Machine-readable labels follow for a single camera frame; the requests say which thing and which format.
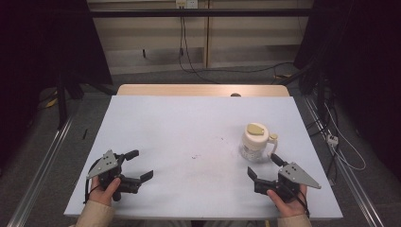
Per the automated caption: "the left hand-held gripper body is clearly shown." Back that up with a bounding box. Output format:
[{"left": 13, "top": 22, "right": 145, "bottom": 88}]
[{"left": 86, "top": 148, "right": 143, "bottom": 202}]

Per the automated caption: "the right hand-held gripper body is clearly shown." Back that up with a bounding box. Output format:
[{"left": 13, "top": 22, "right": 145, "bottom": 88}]
[{"left": 253, "top": 162, "right": 323, "bottom": 203}]

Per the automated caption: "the clear pitcher with cream lid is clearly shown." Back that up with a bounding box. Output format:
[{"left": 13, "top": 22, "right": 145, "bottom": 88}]
[{"left": 239, "top": 122, "right": 280, "bottom": 163}]

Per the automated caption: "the person's left hand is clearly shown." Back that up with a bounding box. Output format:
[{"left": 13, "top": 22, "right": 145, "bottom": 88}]
[{"left": 89, "top": 175, "right": 122, "bottom": 207}]

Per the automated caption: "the person's right hand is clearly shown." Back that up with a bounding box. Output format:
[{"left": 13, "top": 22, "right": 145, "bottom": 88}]
[{"left": 266, "top": 183, "right": 308, "bottom": 219}]

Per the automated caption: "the white power strip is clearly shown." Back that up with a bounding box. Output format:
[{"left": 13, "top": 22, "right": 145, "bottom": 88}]
[{"left": 326, "top": 133, "right": 340, "bottom": 147}]

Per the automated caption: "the white table mat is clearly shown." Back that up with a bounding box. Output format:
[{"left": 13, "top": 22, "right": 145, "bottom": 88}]
[{"left": 63, "top": 95, "right": 344, "bottom": 220}]

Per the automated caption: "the black metal stand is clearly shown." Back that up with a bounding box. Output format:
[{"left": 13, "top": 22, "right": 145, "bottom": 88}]
[{"left": 56, "top": 74, "right": 83, "bottom": 131}]

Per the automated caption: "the black curtain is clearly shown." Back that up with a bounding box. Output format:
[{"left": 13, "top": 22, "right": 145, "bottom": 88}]
[
  {"left": 294, "top": 0, "right": 401, "bottom": 181},
  {"left": 0, "top": 0, "right": 113, "bottom": 165}
]

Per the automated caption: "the black horizontal metal bar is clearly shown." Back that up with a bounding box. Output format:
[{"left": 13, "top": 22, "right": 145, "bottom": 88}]
[{"left": 89, "top": 9, "right": 313, "bottom": 18}]

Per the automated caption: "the right hand-held gripper black cable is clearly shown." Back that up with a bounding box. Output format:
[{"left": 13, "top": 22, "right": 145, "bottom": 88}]
[{"left": 283, "top": 183, "right": 310, "bottom": 218}]

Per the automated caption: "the hand-held gripper black cable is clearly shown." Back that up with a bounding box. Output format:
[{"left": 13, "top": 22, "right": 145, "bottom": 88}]
[
  {"left": 283, "top": 183, "right": 310, "bottom": 218},
  {"left": 83, "top": 157, "right": 102, "bottom": 204}
]

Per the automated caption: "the left hand-held gripper black cable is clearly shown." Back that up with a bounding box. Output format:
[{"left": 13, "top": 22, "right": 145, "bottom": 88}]
[{"left": 83, "top": 157, "right": 102, "bottom": 204}]

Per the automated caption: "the aluminium floor rail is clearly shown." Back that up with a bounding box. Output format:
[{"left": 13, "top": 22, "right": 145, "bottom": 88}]
[
  {"left": 304, "top": 96, "right": 384, "bottom": 227},
  {"left": 7, "top": 116, "right": 75, "bottom": 227}
]

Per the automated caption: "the white floor cable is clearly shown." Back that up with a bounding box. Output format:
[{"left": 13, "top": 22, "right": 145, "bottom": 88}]
[{"left": 324, "top": 103, "right": 367, "bottom": 172}]

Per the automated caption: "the black floor cable bundle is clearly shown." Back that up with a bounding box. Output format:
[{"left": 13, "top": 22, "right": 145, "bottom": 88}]
[{"left": 306, "top": 94, "right": 340, "bottom": 178}]

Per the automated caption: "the black hanging wall cable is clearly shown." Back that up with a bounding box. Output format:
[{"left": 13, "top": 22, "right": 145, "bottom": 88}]
[{"left": 178, "top": 8, "right": 296, "bottom": 84}]

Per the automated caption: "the white wall socket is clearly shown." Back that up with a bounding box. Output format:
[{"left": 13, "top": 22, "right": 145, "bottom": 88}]
[{"left": 175, "top": 0, "right": 199, "bottom": 9}]

